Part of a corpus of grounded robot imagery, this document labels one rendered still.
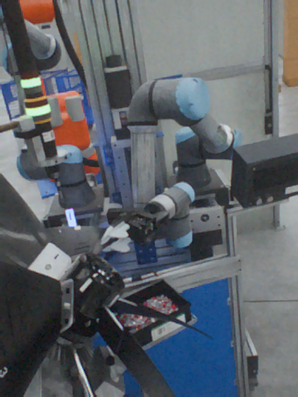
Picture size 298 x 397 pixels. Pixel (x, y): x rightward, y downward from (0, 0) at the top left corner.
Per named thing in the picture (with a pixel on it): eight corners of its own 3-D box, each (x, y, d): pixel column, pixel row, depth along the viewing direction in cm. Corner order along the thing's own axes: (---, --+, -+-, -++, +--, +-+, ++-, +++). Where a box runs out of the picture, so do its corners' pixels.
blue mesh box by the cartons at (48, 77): (13, 138, 751) (-3, 84, 711) (39, 121, 865) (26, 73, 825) (58, 133, 735) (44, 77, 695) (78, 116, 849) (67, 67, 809)
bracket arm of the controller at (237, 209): (226, 217, 140) (226, 209, 139) (223, 213, 142) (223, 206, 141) (289, 201, 144) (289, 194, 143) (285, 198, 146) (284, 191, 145)
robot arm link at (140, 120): (116, 81, 122) (120, 236, 131) (147, 78, 117) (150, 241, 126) (135, 84, 132) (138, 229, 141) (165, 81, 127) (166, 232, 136)
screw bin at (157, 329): (133, 355, 118) (129, 336, 115) (109, 323, 131) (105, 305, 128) (194, 321, 126) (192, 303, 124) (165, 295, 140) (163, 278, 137)
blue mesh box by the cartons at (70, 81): (65, 131, 741) (52, 76, 701) (86, 115, 852) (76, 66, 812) (111, 127, 721) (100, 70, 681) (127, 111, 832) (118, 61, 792)
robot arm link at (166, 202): (154, 191, 120) (155, 215, 123) (144, 198, 116) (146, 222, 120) (174, 198, 115) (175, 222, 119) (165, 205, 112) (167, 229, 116)
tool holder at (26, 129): (39, 172, 77) (25, 121, 73) (19, 167, 81) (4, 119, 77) (75, 157, 83) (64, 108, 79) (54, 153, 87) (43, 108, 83)
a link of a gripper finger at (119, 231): (113, 239, 98) (137, 225, 105) (95, 233, 102) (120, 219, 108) (114, 250, 100) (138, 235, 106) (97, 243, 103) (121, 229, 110)
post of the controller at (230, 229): (230, 257, 146) (226, 208, 138) (226, 253, 149) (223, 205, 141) (237, 255, 147) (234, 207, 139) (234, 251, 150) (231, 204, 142)
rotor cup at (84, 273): (48, 336, 76) (92, 284, 74) (29, 284, 86) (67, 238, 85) (102, 347, 86) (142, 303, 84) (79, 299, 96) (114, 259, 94)
